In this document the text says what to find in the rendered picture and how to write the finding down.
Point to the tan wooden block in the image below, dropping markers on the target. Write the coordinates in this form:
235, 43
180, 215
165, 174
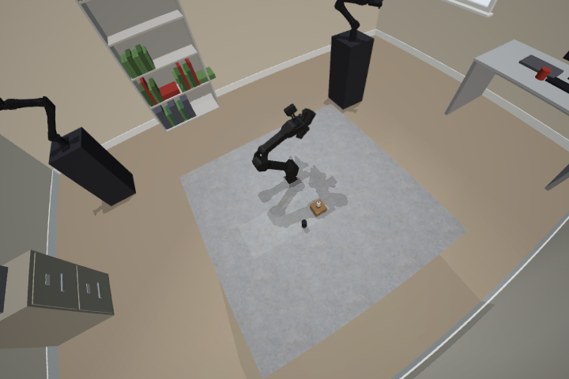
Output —
318, 211

